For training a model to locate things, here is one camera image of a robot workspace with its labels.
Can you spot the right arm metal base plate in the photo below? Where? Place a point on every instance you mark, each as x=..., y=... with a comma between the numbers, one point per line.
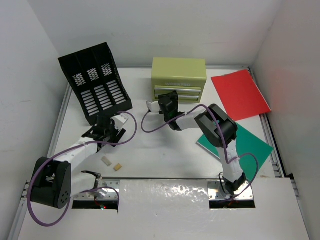
x=217, y=192

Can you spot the black three-slot file organizer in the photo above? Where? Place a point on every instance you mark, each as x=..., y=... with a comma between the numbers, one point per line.
x=95, y=80

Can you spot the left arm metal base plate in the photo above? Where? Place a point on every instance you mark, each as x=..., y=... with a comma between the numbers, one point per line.
x=108, y=190

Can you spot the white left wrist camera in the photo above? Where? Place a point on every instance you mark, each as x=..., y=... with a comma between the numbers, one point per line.
x=119, y=121

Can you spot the white eraser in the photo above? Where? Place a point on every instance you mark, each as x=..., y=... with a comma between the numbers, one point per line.
x=106, y=161

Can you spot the tan eraser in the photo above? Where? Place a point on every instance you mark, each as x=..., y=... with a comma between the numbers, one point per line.
x=117, y=167

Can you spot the red folder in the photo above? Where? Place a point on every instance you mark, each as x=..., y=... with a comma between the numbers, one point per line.
x=240, y=95

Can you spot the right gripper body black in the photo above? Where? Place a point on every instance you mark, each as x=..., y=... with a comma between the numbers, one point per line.
x=174, y=97

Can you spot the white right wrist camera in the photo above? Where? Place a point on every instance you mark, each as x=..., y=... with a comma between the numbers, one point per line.
x=153, y=106

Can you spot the green metal drawer toolbox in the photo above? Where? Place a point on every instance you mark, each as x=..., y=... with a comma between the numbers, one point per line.
x=186, y=76

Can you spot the green notebook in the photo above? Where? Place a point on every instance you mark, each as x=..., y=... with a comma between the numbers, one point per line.
x=246, y=142

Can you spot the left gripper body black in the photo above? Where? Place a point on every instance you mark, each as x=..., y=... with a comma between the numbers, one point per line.
x=113, y=134

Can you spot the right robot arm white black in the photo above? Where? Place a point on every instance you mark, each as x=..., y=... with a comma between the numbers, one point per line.
x=217, y=127

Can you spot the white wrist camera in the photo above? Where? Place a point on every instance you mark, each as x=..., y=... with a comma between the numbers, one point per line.
x=153, y=106
x=119, y=121

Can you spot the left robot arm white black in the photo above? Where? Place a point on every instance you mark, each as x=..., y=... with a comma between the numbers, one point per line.
x=54, y=184

